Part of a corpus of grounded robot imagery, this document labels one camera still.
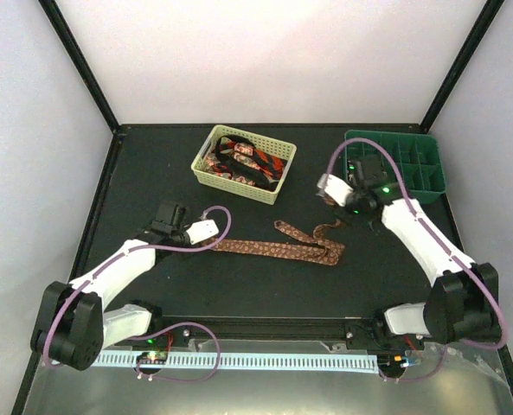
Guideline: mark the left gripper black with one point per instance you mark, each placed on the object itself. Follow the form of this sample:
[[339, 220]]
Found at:
[[181, 253]]

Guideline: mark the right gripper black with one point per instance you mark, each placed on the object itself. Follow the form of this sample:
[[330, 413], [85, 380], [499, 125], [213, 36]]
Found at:
[[347, 217]]

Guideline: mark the brown floral tie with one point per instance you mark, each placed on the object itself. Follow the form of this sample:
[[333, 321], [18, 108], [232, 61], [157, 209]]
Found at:
[[316, 248]]

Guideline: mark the cream plastic basket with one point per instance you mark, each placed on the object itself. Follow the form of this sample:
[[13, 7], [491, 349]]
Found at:
[[270, 145]]

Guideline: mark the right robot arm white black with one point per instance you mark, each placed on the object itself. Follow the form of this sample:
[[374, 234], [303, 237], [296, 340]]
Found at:
[[462, 303]]

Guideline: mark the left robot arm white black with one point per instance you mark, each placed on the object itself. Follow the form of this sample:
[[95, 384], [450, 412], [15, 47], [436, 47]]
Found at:
[[72, 325]]

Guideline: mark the green divided organizer tray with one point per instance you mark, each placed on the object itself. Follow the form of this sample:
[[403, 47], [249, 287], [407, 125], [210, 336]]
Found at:
[[416, 156]]

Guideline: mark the pink floral black tie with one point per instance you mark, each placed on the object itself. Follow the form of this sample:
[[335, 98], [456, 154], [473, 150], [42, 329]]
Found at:
[[232, 162]]

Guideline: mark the red black striped tie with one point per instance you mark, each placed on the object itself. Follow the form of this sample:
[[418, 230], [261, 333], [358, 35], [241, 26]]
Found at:
[[272, 168]]

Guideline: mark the left controller board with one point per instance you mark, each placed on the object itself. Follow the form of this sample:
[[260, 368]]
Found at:
[[157, 352]]

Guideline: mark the controller board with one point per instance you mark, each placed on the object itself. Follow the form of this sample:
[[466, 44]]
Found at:
[[392, 365], [157, 352]]

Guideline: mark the right controller board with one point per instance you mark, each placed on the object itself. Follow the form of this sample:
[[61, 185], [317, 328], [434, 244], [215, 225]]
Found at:
[[392, 365]]

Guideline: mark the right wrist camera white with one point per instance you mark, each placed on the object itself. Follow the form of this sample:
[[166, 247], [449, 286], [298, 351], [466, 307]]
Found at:
[[334, 189]]

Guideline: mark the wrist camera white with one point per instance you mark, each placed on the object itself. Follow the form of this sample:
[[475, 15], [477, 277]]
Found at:
[[334, 189], [201, 230]]

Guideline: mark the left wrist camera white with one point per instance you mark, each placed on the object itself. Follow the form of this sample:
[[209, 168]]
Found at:
[[201, 230]]

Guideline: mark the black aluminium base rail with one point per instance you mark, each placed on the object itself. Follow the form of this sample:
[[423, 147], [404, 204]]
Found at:
[[356, 333]]

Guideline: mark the light blue slotted cable duct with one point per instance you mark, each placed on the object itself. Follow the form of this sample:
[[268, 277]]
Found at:
[[349, 363]]

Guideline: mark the right black frame post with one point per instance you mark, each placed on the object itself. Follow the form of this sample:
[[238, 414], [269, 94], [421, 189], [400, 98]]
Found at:
[[470, 45]]

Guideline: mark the black frame post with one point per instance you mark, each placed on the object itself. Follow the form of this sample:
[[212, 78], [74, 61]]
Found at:
[[59, 23], [470, 45]]

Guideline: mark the left black frame post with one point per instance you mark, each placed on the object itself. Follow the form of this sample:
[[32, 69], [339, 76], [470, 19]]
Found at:
[[59, 23]]

